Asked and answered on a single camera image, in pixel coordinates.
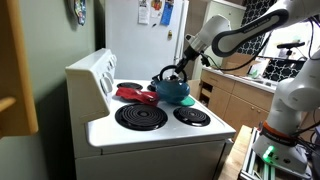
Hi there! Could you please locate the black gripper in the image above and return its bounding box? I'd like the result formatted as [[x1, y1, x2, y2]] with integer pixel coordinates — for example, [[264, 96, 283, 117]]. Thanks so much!
[[174, 45, 202, 75]]

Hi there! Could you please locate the blue kettle with black handle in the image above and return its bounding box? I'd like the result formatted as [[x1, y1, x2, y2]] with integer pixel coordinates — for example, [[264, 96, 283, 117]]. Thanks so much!
[[151, 64, 192, 104]]

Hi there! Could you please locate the green plate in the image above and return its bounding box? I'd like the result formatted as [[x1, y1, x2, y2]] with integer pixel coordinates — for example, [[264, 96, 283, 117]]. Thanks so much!
[[173, 95, 196, 108]]

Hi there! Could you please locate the black coil stove burner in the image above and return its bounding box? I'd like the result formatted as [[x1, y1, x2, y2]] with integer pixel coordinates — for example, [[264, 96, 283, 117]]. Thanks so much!
[[172, 106, 212, 127], [146, 83, 158, 93], [114, 103, 169, 132], [116, 81, 144, 91]]

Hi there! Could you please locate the white electric stove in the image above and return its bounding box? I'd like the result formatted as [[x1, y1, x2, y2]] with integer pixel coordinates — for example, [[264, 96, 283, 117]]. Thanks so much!
[[64, 48, 237, 180]]

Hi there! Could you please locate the white refrigerator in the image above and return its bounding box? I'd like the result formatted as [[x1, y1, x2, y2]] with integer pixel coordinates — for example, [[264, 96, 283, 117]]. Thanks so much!
[[104, 0, 190, 82]]

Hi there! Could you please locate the red oven mitt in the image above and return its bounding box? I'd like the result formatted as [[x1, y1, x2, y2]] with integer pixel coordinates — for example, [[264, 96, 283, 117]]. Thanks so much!
[[115, 86, 160, 107]]

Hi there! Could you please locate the blue paper sheet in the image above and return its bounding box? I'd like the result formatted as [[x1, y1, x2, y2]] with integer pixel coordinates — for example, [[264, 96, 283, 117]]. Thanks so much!
[[160, 0, 175, 27]]

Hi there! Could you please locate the colourful printed paper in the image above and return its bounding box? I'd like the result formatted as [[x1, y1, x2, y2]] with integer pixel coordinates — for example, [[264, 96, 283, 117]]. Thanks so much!
[[149, 0, 164, 18]]

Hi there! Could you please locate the white paper note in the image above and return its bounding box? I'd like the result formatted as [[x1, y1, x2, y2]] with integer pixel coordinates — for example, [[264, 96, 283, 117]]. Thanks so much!
[[137, 0, 151, 25]]

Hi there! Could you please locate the beige kitchen counter cabinet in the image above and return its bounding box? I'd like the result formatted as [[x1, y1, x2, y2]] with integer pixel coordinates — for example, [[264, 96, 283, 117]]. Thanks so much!
[[199, 65, 320, 136]]

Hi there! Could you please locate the black white patterned curtain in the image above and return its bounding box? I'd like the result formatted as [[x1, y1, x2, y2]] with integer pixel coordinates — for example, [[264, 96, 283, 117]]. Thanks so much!
[[242, 0, 278, 56]]

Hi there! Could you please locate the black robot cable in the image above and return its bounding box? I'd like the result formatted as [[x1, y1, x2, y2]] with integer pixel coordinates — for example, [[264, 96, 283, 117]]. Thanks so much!
[[199, 16, 320, 72]]

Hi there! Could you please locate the black camera on stand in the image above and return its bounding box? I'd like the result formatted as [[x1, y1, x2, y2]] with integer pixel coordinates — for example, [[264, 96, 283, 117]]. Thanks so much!
[[276, 41, 306, 60]]

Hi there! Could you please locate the colourful decorative wall plate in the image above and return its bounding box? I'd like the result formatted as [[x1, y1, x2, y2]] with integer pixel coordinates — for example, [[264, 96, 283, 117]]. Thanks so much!
[[73, 0, 87, 27]]

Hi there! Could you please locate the aluminium frame base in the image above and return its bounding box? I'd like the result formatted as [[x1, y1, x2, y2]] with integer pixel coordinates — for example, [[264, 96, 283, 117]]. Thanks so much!
[[239, 128, 314, 180]]

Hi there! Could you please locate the wooden wall shelf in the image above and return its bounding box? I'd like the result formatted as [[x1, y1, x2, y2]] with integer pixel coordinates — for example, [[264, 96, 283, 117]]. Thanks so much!
[[0, 0, 39, 139]]

